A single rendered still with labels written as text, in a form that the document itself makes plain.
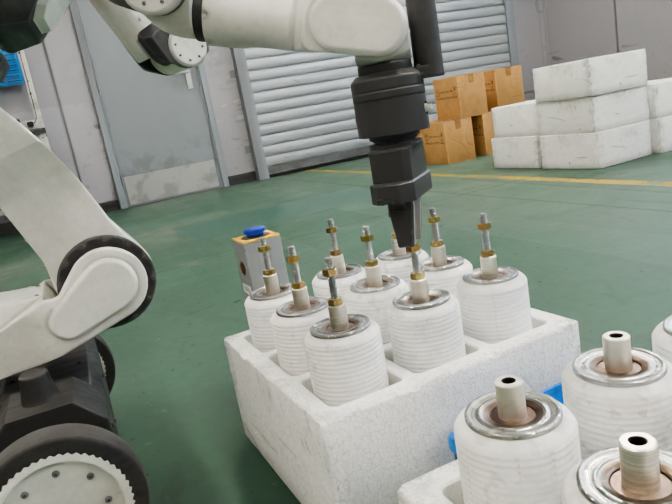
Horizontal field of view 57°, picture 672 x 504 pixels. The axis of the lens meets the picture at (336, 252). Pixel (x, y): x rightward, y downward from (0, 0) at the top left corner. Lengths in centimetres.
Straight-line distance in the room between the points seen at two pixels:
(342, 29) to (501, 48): 671
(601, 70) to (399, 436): 283
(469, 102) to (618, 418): 416
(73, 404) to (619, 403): 63
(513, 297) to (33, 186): 69
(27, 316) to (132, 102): 495
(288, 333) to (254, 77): 528
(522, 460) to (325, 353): 31
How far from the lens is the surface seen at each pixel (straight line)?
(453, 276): 94
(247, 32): 77
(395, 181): 74
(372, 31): 73
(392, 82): 74
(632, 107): 358
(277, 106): 608
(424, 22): 77
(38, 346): 100
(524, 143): 375
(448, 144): 454
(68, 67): 587
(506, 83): 489
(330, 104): 628
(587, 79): 337
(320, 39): 73
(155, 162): 586
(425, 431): 78
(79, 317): 97
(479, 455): 50
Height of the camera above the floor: 51
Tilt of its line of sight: 13 degrees down
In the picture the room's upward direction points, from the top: 10 degrees counter-clockwise
